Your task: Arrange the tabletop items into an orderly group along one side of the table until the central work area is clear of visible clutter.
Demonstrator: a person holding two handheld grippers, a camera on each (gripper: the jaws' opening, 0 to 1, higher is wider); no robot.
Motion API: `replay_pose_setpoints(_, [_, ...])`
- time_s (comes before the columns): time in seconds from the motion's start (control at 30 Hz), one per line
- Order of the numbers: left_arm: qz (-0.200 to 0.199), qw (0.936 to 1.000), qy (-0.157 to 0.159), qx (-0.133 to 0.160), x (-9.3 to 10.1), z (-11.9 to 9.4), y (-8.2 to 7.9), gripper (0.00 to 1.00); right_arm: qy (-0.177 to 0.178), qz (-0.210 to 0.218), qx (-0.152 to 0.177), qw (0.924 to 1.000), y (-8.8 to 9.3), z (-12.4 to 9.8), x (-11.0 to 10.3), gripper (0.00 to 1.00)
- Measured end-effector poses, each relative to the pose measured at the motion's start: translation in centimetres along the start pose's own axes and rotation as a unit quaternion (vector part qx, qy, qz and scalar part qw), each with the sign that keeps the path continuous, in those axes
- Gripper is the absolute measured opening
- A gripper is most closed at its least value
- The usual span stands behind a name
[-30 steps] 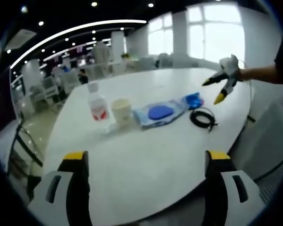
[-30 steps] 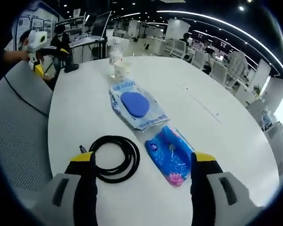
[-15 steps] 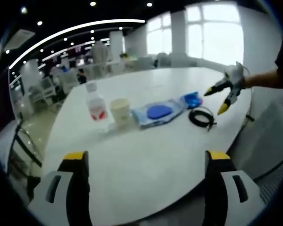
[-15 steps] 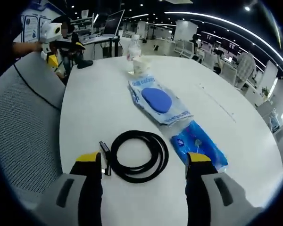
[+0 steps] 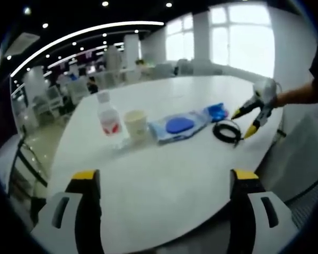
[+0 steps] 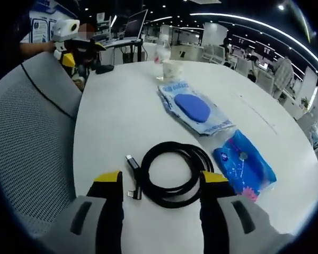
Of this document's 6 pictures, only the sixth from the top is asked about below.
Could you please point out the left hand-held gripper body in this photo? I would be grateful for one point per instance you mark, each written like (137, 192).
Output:
(63, 30)

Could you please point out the open laptop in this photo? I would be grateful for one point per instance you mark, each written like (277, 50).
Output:
(133, 26)

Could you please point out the white office chair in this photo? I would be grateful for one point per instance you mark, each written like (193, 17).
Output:
(242, 66)

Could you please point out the white standing desk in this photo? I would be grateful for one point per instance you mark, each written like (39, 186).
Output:
(122, 43)

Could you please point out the potted green plant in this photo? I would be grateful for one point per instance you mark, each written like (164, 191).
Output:
(305, 102)

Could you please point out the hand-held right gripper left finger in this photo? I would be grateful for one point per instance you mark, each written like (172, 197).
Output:
(108, 217)

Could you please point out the blue tissue packet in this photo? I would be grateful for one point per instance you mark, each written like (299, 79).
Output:
(241, 164)

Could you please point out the white paper cup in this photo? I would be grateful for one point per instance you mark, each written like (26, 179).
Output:
(172, 70)

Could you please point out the grey mesh office chair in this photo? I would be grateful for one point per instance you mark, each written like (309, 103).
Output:
(29, 132)

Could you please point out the curved ceiling light strip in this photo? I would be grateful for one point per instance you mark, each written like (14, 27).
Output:
(254, 22)

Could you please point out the clear bag with blue pad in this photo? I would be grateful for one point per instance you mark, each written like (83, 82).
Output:
(192, 107)

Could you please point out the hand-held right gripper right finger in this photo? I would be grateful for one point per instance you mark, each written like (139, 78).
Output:
(214, 219)

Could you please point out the clear plastic water bottle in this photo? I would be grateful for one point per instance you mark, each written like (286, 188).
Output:
(161, 53)

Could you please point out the black tape roll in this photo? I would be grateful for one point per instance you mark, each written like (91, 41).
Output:
(175, 147)

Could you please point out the blue wall poster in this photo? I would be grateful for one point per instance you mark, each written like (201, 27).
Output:
(41, 26)

